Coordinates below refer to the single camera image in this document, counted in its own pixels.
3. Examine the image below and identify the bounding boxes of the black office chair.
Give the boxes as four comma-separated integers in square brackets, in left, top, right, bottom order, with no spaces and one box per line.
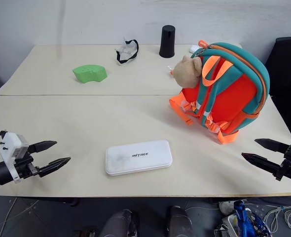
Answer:
[264,37,291,134]

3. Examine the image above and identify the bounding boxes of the white rectangular case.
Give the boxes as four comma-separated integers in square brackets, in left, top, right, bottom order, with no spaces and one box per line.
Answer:
[105,139,174,177]

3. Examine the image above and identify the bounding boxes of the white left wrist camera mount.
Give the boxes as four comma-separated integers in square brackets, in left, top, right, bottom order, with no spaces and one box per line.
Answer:
[0,132,29,184]

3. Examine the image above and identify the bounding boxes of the beige plush bear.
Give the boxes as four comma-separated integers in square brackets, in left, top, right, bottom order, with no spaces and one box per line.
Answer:
[172,55,203,88]

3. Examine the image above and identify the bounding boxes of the clear bag with black strap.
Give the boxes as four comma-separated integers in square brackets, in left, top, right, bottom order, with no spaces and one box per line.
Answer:
[114,37,140,66]

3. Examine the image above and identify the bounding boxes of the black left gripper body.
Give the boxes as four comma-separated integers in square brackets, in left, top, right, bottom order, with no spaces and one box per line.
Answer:
[13,155,41,180]

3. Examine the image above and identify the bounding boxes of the white cable bundle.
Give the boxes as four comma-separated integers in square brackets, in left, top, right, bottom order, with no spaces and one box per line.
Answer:
[262,204,291,233]

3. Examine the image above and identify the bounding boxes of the orange and teal backpack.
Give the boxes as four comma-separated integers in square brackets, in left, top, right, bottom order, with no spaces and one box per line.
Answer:
[169,39,270,145]

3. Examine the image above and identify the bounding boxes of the dark rounded grey shape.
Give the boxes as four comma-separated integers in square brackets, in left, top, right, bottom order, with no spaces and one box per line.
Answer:
[168,205,193,237]
[100,209,139,237]

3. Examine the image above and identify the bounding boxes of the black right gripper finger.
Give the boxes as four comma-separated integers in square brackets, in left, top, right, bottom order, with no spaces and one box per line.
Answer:
[254,138,291,156]
[241,152,282,177]

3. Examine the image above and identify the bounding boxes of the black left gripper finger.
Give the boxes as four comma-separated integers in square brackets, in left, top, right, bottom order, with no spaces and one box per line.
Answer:
[27,140,58,155]
[38,157,72,178]

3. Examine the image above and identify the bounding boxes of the blue metal tool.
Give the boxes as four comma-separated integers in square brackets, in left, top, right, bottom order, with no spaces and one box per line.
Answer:
[232,200,257,237]

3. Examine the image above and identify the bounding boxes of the black cylinder cup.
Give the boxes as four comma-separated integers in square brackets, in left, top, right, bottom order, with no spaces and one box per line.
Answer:
[158,24,177,59]

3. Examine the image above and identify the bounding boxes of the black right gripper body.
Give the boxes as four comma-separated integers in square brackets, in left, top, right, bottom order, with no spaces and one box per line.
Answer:
[275,144,291,182]

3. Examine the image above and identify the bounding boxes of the green foam block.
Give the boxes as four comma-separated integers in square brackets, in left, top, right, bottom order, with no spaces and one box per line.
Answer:
[72,64,108,84]

